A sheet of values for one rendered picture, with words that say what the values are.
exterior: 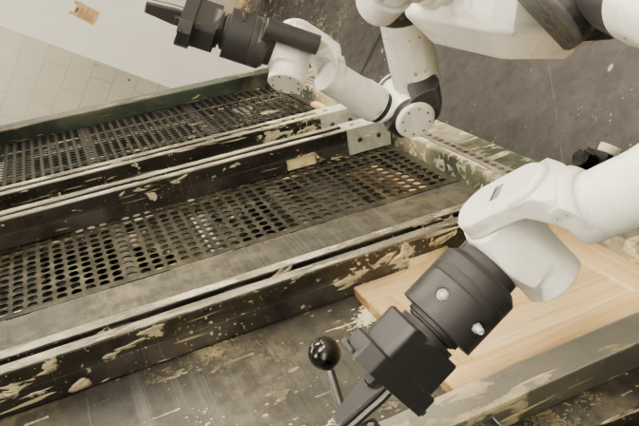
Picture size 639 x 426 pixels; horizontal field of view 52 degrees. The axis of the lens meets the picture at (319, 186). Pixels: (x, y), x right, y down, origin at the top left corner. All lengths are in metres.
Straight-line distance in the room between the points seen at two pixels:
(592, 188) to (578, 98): 1.98
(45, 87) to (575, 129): 4.88
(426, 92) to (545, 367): 0.56
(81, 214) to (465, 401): 1.01
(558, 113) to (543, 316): 1.66
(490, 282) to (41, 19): 4.35
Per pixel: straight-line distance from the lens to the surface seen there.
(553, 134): 2.60
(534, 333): 0.99
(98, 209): 1.57
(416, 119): 1.25
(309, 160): 1.66
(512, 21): 0.88
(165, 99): 2.46
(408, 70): 1.22
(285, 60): 1.14
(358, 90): 1.22
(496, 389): 0.86
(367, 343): 0.64
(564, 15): 0.76
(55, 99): 6.42
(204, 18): 1.14
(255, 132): 1.77
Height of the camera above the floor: 1.85
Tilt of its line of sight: 29 degrees down
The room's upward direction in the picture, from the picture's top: 72 degrees counter-clockwise
